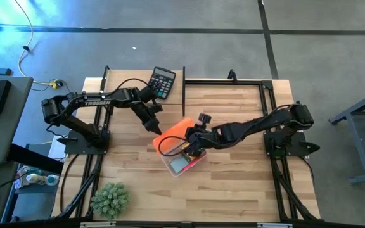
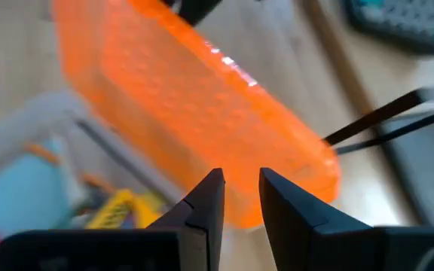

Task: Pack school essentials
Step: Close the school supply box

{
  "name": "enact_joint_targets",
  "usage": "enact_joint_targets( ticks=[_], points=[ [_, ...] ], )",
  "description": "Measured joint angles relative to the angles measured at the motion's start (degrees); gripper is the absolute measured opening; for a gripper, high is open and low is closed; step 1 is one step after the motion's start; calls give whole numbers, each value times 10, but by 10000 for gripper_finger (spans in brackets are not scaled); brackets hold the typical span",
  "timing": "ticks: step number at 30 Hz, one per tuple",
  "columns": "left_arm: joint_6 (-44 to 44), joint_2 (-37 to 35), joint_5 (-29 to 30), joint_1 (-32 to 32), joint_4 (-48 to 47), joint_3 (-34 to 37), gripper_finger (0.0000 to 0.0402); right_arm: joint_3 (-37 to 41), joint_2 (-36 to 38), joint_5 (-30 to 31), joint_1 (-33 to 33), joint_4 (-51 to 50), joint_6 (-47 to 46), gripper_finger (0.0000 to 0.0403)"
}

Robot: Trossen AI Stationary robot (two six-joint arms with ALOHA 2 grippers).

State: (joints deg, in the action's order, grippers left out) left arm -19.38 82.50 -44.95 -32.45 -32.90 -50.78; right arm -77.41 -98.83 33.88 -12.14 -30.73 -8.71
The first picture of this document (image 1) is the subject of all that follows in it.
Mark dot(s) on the blue utility cart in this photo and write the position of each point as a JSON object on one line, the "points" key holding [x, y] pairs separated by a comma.
{"points": [[27, 206]]}

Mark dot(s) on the black desk beam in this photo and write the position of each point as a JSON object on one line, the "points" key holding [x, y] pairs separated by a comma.
{"points": [[33, 157]]}

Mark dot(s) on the wooden shelf black legs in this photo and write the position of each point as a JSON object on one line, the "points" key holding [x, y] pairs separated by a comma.
{"points": [[122, 82]]}

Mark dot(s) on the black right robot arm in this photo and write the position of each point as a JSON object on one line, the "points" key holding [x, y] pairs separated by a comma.
{"points": [[258, 122]]}

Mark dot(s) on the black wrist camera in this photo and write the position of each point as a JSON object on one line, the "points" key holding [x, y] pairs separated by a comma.
{"points": [[157, 109], [205, 118]]}

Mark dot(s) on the blue sticky note pad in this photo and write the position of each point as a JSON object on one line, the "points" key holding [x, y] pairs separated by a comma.
{"points": [[179, 165]]}

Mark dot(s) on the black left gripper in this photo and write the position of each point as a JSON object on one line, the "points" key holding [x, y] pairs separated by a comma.
{"points": [[147, 114]]}

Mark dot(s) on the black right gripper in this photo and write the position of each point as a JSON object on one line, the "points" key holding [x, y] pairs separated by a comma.
{"points": [[201, 137]]}

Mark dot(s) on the white table clamp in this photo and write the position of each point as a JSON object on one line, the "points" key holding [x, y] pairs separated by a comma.
{"points": [[97, 224], [274, 225]]}

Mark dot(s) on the green artificial plant ball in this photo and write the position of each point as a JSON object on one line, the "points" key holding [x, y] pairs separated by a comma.
{"points": [[109, 201]]}

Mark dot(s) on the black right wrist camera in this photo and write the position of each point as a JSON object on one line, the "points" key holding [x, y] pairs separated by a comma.
{"points": [[205, 118]]}

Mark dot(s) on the white paper sheet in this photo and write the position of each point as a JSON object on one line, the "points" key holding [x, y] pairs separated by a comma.
{"points": [[54, 149]]}

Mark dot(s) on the black aluminium table frame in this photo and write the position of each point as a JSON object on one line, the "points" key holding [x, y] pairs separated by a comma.
{"points": [[223, 82]]}

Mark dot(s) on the black frame bracket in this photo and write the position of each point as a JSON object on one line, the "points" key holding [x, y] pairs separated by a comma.
{"points": [[232, 76]]}

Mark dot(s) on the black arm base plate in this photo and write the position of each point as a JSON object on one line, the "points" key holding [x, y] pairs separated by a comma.
{"points": [[81, 149], [309, 148]]}

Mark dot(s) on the grey metal table frame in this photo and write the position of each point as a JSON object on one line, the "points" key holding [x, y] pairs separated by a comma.
{"points": [[358, 144]]}

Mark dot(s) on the yellow plug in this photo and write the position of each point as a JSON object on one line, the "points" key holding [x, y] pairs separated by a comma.
{"points": [[55, 84]]}

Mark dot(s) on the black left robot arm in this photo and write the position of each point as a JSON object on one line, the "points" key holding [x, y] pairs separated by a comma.
{"points": [[97, 102]]}

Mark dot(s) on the clear pencil box orange lid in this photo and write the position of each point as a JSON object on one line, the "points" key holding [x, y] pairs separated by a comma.
{"points": [[173, 134]]}

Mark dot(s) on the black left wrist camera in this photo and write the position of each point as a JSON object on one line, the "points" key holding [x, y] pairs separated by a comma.
{"points": [[157, 109]]}

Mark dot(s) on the white bottle teal cap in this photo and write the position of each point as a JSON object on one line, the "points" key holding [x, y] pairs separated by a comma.
{"points": [[40, 179]]}

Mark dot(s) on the black desk calculator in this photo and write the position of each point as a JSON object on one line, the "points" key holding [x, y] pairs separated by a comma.
{"points": [[166, 82]]}

